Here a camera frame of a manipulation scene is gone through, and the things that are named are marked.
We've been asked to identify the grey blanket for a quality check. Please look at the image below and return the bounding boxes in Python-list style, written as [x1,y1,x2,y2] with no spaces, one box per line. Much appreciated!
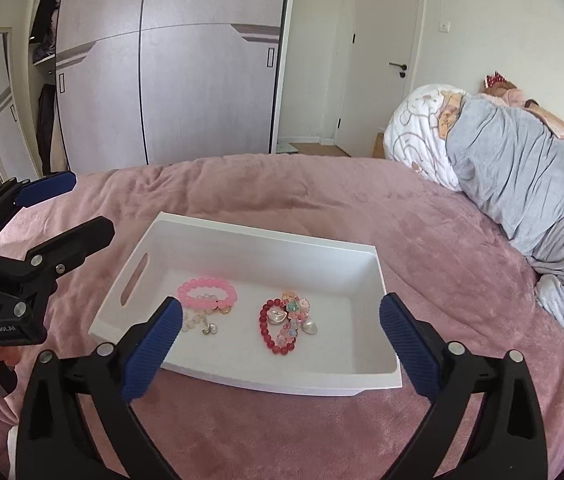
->
[449,94,564,346]

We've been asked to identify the pink bead bracelet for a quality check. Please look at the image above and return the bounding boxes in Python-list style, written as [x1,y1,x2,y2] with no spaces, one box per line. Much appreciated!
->
[177,278,239,311]

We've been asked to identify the white room door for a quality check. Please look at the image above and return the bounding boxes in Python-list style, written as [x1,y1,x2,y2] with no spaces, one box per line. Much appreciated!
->
[336,0,424,157]

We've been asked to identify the white cartoon print quilt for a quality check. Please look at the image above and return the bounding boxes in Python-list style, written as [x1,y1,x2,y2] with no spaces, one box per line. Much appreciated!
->
[382,83,469,192]

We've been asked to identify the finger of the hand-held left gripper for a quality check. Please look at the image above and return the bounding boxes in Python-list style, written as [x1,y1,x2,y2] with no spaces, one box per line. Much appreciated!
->
[0,170,78,241]
[0,216,116,291]

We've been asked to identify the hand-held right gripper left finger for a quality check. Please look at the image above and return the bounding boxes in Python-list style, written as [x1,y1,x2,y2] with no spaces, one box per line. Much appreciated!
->
[16,296,184,480]

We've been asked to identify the hanging dark clothes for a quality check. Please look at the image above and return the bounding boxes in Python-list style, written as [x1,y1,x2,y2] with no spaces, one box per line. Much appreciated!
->
[29,0,60,63]

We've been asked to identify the white framed mirror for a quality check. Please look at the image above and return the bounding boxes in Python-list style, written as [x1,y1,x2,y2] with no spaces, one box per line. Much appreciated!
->
[0,27,40,183]

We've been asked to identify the grey sliding wardrobe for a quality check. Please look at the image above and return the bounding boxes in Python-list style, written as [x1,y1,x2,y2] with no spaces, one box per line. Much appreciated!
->
[54,0,299,167]

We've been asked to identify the pink plush toy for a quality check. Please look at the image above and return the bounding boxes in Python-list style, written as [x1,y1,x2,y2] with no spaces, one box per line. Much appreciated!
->
[479,85,538,109]

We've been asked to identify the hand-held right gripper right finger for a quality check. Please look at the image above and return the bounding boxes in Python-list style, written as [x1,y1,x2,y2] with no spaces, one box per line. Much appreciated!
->
[379,292,549,480]

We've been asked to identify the pink plush bed blanket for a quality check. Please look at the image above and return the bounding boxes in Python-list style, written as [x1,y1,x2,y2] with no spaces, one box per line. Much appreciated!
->
[0,152,564,480]

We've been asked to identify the multicolour bead bracelet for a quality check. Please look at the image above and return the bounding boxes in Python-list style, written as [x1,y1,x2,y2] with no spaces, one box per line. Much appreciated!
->
[277,289,314,350]

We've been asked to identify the white plastic storage box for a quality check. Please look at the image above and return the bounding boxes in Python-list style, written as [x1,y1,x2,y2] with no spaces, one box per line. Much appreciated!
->
[88,211,404,397]

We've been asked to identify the white bead bracelet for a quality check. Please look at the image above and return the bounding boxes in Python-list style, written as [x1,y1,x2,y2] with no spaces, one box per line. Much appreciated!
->
[178,305,235,335]

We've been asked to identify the red bead bracelet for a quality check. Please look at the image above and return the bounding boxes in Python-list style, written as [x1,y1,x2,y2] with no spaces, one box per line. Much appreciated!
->
[260,298,299,358]

